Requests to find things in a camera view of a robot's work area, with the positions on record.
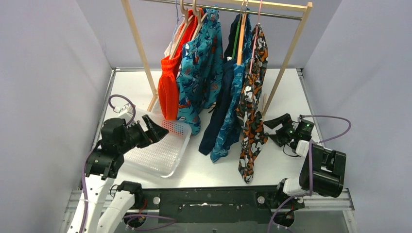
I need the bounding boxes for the blue leaf print shorts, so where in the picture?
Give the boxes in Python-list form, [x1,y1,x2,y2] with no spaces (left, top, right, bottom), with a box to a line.
[210,15,252,162]

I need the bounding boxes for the pink wire hanger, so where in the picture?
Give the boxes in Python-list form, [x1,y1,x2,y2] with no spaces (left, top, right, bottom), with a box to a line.
[248,0,263,74]

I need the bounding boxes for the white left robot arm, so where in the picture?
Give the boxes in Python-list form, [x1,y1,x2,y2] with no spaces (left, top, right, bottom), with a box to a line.
[67,115,169,233]

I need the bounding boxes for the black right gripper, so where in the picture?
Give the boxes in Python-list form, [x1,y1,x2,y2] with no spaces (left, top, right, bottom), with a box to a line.
[263,114,299,147]

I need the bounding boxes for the orange wooden hanger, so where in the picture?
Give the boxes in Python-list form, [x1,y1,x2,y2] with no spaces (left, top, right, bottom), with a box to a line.
[237,0,248,65]

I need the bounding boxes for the navy blue shorts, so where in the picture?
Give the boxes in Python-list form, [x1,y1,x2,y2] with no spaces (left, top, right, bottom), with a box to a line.
[199,15,240,155]

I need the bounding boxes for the white plastic basket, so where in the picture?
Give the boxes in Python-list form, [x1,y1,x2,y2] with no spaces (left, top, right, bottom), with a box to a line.
[124,109,191,178]

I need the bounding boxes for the white garment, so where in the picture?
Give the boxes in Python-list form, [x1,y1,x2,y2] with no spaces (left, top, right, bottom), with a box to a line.
[164,21,184,57]

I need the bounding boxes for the light blue wire hanger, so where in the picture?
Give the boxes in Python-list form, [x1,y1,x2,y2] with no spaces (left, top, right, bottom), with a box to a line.
[172,0,181,37]

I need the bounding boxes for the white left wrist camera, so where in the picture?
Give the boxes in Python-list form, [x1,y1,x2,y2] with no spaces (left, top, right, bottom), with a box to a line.
[113,104,133,122]

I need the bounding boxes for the green hanger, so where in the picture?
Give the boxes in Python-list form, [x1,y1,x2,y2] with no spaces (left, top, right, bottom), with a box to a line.
[232,16,241,59]

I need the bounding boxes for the left wooden hanger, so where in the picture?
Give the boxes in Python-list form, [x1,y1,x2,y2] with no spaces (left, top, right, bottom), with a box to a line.
[169,0,193,59]

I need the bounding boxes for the wooden clothes rack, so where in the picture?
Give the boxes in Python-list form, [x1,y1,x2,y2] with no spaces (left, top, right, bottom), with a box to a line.
[121,0,313,115]

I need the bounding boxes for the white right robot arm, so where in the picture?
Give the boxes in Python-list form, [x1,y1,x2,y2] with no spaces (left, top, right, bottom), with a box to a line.
[264,113,346,208]

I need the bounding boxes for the orange mesh shorts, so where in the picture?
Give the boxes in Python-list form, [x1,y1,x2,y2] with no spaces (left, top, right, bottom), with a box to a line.
[158,9,197,120]

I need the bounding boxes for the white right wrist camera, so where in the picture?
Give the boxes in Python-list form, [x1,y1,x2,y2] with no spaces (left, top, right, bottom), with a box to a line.
[295,140,309,157]

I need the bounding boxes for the camouflage orange black shorts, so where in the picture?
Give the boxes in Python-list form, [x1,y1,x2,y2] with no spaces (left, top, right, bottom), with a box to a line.
[237,24,269,183]

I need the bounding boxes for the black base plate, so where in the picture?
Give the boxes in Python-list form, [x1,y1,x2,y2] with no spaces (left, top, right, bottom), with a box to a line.
[109,184,307,233]

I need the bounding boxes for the teal shark print shorts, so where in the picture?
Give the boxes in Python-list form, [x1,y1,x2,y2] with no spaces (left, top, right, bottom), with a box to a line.
[176,8,223,135]

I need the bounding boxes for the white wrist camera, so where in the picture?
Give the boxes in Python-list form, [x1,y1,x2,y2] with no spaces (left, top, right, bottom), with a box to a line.
[295,140,309,157]
[113,104,133,122]

